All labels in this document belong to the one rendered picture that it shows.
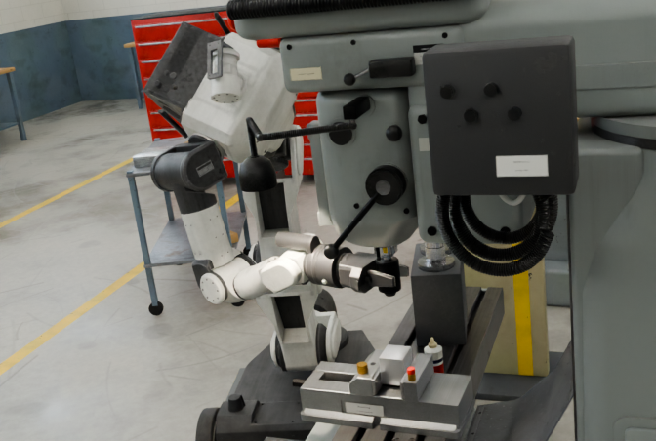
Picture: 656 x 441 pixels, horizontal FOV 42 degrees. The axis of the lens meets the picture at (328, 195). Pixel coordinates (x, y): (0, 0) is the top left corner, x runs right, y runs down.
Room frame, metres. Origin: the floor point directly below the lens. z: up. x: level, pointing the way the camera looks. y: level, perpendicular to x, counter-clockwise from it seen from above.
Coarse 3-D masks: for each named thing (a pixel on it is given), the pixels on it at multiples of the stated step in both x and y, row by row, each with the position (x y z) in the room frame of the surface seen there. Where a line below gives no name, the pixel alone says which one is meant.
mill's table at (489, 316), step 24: (480, 288) 2.16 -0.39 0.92; (408, 312) 2.06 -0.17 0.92; (480, 312) 2.00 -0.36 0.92; (504, 312) 2.14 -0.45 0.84; (408, 336) 1.92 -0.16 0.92; (480, 336) 1.87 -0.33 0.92; (456, 360) 1.81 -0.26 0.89; (480, 360) 1.81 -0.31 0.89; (336, 432) 1.53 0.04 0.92; (360, 432) 1.55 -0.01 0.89; (384, 432) 1.51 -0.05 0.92
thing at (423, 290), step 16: (416, 256) 1.98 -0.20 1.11; (448, 256) 1.92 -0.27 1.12; (416, 272) 1.87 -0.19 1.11; (432, 272) 1.86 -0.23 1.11; (448, 272) 1.85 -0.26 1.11; (464, 272) 2.04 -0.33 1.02; (416, 288) 1.86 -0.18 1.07; (432, 288) 1.85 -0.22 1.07; (448, 288) 1.84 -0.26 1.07; (464, 288) 1.96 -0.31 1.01; (416, 304) 1.86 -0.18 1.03; (432, 304) 1.85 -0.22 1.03; (448, 304) 1.84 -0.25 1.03; (464, 304) 1.88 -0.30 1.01; (416, 320) 1.86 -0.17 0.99; (432, 320) 1.85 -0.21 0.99; (448, 320) 1.84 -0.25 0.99; (464, 320) 1.84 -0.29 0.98; (416, 336) 1.86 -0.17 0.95; (432, 336) 1.85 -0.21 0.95; (448, 336) 1.84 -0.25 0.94; (464, 336) 1.84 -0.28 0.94
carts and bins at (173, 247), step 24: (168, 144) 4.96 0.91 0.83; (144, 168) 4.43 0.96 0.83; (168, 192) 5.11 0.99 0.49; (240, 192) 5.10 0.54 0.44; (168, 216) 5.12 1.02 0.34; (240, 216) 5.02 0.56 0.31; (144, 240) 4.35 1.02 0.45; (168, 240) 4.72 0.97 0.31; (144, 264) 4.35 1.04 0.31; (168, 264) 4.35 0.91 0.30
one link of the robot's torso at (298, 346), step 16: (288, 288) 2.29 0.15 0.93; (304, 288) 2.27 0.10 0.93; (320, 288) 2.26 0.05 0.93; (272, 304) 2.27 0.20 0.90; (288, 304) 2.31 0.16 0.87; (304, 304) 2.25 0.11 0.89; (272, 320) 2.28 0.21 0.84; (288, 320) 2.34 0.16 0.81; (304, 320) 2.34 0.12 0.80; (288, 336) 2.33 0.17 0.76; (304, 336) 2.32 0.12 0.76; (320, 336) 2.36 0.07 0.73; (288, 352) 2.33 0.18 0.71; (304, 352) 2.32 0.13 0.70; (320, 352) 2.33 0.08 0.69; (288, 368) 2.35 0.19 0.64; (304, 368) 2.34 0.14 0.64
